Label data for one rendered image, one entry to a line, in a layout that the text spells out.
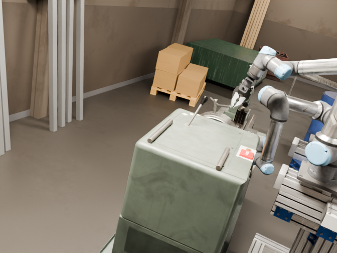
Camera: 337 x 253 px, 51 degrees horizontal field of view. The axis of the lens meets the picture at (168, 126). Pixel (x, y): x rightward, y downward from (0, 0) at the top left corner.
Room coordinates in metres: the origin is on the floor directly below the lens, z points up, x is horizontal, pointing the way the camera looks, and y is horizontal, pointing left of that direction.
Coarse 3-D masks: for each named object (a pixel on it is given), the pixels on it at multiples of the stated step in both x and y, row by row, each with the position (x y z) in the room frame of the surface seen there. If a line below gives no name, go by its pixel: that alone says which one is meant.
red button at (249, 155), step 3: (243, 150) 1.48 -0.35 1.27; (246, 150) 1.48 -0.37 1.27; (240, 153) 1.44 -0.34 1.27; (243, 153) 1.44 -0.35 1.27; (246, 153) 1.45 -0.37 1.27; (249, 153) 1.46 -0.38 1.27; (252, 153) 1.47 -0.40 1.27; (243, 156) 1.43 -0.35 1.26; (246, 156) 1.43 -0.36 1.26; (249, 156) 1.43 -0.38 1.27; (252, 156) 1.44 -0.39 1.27
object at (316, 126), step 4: (324, 92) 4.92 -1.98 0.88; (328, 92) 4.98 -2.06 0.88; (332, 92) 5.04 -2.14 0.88; (336, 92) 5.11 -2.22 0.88; (324, 96) 4.82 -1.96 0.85; (328, 96) 4.75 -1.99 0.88; (332, 96) 4.79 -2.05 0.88; (320, 100) 4.90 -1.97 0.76; (324, 100) 4.78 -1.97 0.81; (328, 100) 4.71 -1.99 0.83; (332, 100) 4.67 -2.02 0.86; (332, 104) 4.65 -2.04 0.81; (312, 120) 4.87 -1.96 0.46; (316, 120) 4.77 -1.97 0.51; (312, 124) 4.82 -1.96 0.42; (316, 124) 4.74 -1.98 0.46; (320, 124) 4.68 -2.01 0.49; (308, 128) 4.93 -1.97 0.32; (312, 128) 4.78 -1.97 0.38; (316, 128) 4.72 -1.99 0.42; (320, 128) 4.67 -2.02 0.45; (308, 132) 4.83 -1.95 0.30; (312, 132) 4.75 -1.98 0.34; (316, 132) 4.69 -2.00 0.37; (308, 136) 4.80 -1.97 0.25; (304, 140) 4.87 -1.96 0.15; (308, 140) 4.76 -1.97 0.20
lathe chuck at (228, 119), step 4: (204, 112) 2.02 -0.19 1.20; (208, 112) 1.99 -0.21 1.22; (212, 112) 1.98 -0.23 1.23; (216, 112) 1.98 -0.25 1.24; (220, 112) 1.99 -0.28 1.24; (220, 116) 1.92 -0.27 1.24; (224, 116) 1.95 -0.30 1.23; (228, 116) 1.98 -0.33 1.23; (228, 120) 1.92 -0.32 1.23; (232, 124) 1.92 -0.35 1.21
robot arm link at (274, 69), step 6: (270, 60) 1.79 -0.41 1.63; (276, 60) 1.79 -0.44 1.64; (270, 66) 1.78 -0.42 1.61; (276, 66) 1.76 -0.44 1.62; (282, 66) 1.75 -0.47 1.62; (288, 66) 1.76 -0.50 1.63; (276, 72) 1.75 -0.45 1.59; (282, 72) 1.73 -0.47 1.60; (288, 72) 1.75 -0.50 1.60; (282, 78) 1.74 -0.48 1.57
